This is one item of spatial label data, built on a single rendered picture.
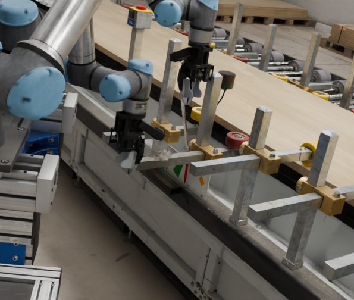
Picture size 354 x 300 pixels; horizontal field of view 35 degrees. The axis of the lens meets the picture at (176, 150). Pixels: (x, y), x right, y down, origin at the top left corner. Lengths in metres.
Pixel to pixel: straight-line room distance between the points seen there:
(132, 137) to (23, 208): 0.47
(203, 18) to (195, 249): 1.10
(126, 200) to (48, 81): 1.81
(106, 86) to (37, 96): 0.40
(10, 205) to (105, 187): 1.77
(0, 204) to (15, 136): 0.17
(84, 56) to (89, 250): 1.46
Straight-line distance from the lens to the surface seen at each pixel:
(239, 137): 1.99
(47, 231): 2.98
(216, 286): 2.43
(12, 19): 1.73
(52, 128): 1.79
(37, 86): 1.16
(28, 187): 1.32
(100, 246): 2.90
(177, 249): 2.60
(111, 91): 1.53
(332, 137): 1.54
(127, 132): 1.69
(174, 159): 1.84
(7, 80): 1.18
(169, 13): 1.63
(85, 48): 1.57
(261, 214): 1.41
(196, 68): 1.78
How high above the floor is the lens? 1.59
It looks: 23 degrees down
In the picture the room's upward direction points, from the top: 10 degrees clockwise
